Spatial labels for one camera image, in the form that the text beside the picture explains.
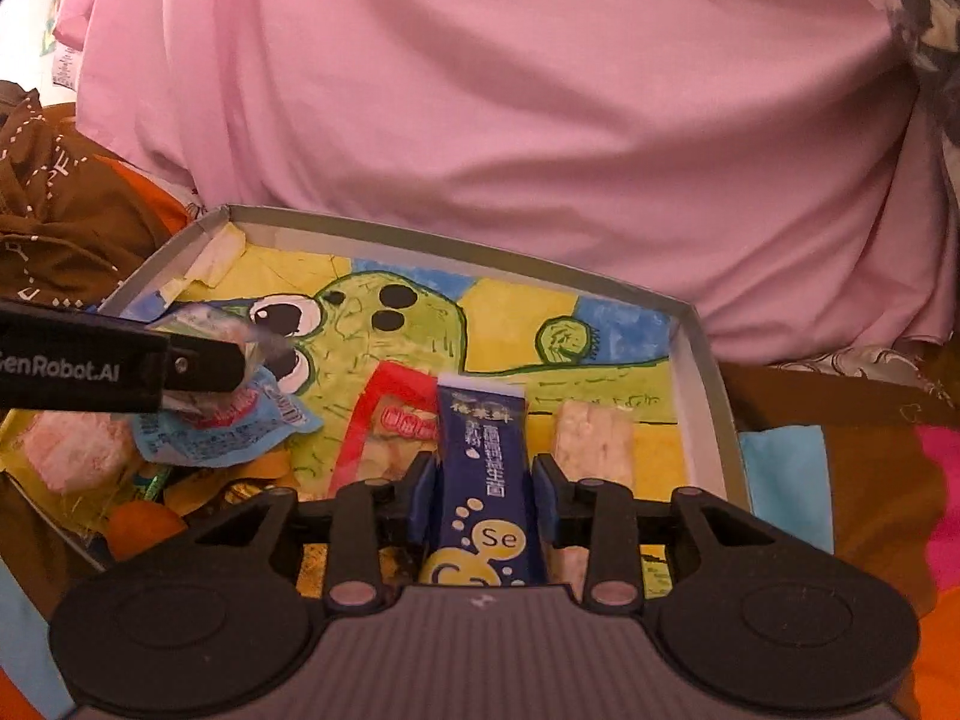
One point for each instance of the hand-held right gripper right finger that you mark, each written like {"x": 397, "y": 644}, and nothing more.
{"x": 544, "y": 502}

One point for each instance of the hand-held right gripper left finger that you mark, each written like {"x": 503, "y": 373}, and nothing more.
{"x": 424, "y": 502}

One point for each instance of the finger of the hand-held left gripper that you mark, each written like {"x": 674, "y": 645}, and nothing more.
{"x": 202, "y": 367}

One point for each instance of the green label biscuit packet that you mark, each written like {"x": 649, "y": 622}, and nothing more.
{"x": 225, "y": 326}

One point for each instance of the long dark blue packet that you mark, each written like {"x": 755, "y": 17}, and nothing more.
{"x": 487, "y": 480}

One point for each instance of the light blue snack packet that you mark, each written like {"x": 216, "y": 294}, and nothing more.
{"x": 217, "y": 435}

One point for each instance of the puffed rice bar packet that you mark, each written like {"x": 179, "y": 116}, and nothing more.
{"x": 592, "y": 442}

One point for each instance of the red snack packet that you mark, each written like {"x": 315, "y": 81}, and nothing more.
{"x": 375, "y": 427}

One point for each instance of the round rice cracker packet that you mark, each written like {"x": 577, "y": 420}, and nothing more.
{"x": 75, "y": 450}

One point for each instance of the gold snack packet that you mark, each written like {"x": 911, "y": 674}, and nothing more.
{"x": 247, "y": 491}

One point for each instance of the small orange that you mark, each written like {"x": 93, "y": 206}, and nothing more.
{"x": 142, "y": 529}

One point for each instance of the grey cardboard tray with drawing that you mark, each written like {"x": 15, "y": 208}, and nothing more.
{"x": 705, "y": 405}

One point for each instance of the brown patterned cloth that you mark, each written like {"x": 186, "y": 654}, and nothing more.
{"x": 60, "y": 225}

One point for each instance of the colourful cartoon printed blanket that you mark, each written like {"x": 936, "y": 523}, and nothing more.
{"x": 825, "y": 465}

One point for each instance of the white patterned cloth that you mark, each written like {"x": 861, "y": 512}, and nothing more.
{"x": 862, "y": 364}

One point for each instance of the clear bag of clothes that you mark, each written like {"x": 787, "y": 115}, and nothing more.
{"x": 930, "y": 7}

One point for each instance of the wall poster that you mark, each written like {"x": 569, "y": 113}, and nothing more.
{"x": 51, "y": 22}

